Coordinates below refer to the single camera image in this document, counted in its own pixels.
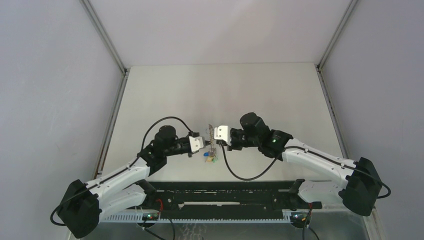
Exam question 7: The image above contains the large metal keyring yellow handle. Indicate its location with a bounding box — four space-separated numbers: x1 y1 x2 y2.
208 124 218 158

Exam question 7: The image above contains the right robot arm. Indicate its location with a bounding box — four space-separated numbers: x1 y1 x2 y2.
213 112 387 217

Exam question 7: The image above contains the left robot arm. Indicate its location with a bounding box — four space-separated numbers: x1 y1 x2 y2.
53 125 210 239

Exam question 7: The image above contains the left circuit board green led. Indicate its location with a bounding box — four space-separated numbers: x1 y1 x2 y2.
142 213 160 222

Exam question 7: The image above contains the circuit board green led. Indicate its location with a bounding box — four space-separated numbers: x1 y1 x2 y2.
290 212 310 223
142 213 160 222

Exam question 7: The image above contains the right circuit board green led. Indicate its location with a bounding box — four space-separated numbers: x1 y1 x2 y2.
290 212 310 223

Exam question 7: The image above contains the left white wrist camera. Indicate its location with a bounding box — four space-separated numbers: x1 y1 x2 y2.
188 136 205 153

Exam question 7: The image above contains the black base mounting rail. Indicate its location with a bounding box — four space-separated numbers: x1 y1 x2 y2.
123 180 323 218

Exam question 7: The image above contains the white slotted cable duct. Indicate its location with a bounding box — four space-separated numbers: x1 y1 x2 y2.
99 211 299 224

